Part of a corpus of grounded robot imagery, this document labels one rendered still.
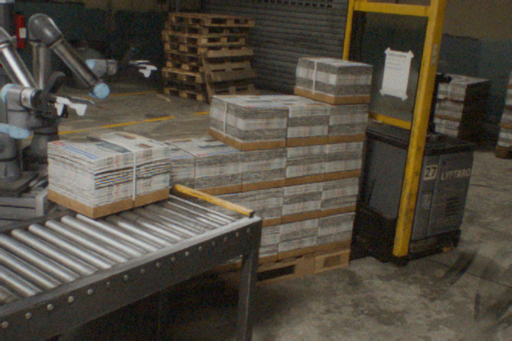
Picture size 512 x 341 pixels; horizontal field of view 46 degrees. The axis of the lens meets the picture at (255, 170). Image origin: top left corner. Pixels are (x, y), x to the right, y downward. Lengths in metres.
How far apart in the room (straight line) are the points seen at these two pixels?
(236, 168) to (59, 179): 1.13
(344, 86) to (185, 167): 1.08
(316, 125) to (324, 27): 7.15
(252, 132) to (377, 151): 1.28
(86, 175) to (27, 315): 0.69
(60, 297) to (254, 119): 1.74
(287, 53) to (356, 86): 7.39
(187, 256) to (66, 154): 0.61
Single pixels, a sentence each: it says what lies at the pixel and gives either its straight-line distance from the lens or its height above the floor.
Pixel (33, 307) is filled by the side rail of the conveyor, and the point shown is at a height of 0.79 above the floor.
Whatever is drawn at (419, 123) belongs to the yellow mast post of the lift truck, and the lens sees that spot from 3.76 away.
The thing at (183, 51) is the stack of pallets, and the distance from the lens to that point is 9.60.
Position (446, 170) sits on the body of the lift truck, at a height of 0.62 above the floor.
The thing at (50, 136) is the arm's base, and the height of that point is 0.90.
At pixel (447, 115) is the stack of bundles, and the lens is 7.73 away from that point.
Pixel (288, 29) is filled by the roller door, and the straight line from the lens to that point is 10.95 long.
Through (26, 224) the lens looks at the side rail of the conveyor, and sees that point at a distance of 2.25.
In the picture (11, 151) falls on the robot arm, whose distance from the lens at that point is 2.64.
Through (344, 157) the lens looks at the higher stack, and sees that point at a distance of 3.66.
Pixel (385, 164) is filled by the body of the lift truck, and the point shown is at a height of 0.60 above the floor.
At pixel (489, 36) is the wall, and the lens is 9.40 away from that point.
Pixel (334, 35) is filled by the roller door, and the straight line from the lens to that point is 10.41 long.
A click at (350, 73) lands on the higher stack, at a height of 1.24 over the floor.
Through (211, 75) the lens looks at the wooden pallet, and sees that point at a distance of 9.20.
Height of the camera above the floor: 1.62
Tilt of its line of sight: 16 degrees down
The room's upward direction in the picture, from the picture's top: 5 degrees clockwise
